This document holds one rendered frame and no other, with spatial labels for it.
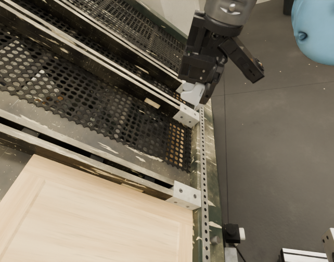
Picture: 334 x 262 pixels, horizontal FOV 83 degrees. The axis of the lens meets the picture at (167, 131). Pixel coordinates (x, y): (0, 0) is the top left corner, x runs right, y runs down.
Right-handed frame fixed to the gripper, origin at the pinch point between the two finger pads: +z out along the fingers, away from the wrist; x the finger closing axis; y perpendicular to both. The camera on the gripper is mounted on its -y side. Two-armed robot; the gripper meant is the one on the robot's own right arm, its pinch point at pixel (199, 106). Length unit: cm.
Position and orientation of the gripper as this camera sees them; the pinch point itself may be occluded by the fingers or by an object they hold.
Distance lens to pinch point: 48.2
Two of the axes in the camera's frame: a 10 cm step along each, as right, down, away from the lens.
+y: -9.7, -2.5, -0.2
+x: -1.8, 7.5, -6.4
